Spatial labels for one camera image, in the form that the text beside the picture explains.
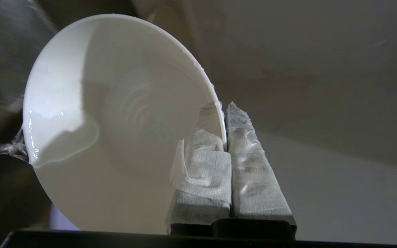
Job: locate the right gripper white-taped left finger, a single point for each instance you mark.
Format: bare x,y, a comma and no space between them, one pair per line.
205,179

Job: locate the small white bowl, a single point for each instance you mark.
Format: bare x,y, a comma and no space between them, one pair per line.
98,120

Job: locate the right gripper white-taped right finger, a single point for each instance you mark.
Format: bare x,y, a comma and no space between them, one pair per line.
253,179

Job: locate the clear poured water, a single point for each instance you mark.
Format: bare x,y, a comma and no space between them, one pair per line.
5,148

